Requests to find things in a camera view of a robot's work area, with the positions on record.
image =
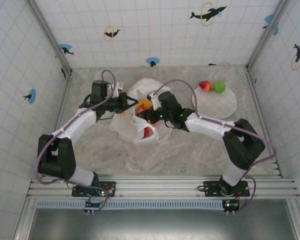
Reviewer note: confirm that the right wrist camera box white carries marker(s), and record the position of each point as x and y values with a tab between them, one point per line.
155	101

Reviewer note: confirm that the controller board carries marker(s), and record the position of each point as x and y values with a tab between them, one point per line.
230	205
95	205

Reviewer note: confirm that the white fruit-print plastic bag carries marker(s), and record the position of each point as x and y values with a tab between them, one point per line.
127	130

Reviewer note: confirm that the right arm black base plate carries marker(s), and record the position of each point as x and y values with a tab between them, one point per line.
210	188

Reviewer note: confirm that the green apple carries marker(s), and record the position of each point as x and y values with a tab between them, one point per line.
219	86

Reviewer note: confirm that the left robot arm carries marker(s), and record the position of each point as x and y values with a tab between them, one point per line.
77	126

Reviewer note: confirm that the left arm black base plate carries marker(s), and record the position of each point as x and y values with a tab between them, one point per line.
110	188

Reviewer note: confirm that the aluminium table side rail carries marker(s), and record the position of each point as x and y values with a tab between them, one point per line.
258	107
65	97

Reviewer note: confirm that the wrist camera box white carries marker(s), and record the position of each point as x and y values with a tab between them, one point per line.
119	88
155	101

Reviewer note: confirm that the aluminium mounting rail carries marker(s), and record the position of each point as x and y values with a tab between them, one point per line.
160	186

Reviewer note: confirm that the right controller board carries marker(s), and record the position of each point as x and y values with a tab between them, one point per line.
230	205

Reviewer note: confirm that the grey metal sheet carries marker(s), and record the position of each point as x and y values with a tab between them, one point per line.
165	225

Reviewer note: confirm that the large red strawberry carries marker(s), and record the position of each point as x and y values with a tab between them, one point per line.
205	85

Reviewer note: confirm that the aluminium frame post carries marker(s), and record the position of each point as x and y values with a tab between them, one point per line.
50	37
268	33

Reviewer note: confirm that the left controller board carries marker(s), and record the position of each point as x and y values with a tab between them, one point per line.
95	205

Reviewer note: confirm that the round checked plate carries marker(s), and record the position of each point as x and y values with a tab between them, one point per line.
215	105

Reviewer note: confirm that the small red apple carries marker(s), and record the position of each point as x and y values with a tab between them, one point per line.
146	132

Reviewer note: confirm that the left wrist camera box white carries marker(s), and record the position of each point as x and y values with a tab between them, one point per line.
119	88

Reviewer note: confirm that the large yellow-orange orange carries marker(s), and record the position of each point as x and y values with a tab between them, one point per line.
143	105

